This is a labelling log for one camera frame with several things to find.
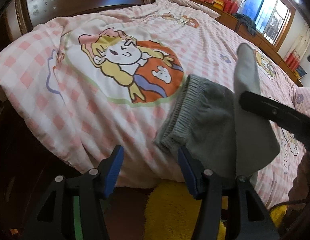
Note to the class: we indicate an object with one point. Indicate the pink checkered cartoon duvet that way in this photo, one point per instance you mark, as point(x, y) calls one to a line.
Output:
point(84, 84)

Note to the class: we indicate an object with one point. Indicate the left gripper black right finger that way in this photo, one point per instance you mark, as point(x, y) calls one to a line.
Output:
point(247, 217)

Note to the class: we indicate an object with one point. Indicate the yellow fluffy garment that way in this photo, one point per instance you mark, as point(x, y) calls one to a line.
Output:
point(171, 212)

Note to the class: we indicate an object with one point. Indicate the green and blue floor mat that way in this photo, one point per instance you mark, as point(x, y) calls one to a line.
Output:
point(77, 218)

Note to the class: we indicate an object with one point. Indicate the red and yellow boxes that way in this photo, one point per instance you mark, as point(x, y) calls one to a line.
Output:
point(219, 4)

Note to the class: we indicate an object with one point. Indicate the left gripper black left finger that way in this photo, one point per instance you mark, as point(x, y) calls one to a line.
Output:
point(55, 210)

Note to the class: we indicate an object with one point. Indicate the window with wooden frame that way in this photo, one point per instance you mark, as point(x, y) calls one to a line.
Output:
point(273, 18)

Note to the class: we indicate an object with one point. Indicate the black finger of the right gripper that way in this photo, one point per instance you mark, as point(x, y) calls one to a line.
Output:
point(285, 117)

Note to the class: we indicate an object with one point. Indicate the grey knit pants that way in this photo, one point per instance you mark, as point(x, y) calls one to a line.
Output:
point(208, 120)

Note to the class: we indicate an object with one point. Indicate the pink checkered pillow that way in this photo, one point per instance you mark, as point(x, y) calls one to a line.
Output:
point(302, 100)

